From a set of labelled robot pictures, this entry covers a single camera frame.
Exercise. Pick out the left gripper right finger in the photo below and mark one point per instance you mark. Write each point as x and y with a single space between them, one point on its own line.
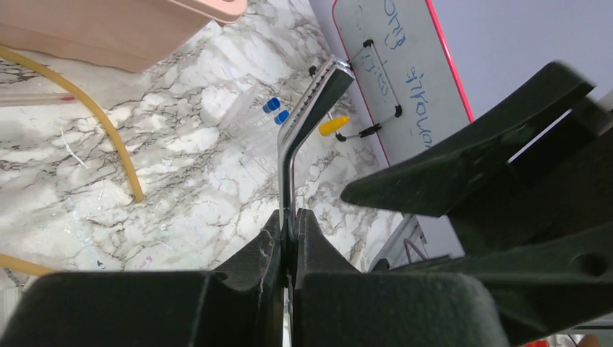
334 304

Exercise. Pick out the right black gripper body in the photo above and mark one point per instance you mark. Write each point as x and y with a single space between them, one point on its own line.
538 236

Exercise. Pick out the pink plastic bin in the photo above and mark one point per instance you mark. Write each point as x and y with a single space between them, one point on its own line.
123 34

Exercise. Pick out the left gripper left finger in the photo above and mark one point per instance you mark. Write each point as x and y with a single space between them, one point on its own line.
238 303

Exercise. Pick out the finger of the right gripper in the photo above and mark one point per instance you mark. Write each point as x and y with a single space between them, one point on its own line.
434 181

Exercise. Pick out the glass thermometer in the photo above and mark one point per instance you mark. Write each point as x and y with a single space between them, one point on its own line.
40 99

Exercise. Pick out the yellow rubber tube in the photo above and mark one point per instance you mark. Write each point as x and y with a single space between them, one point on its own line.
67 184

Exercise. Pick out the pink framed whiteboard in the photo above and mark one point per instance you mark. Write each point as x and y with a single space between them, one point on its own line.
410 41

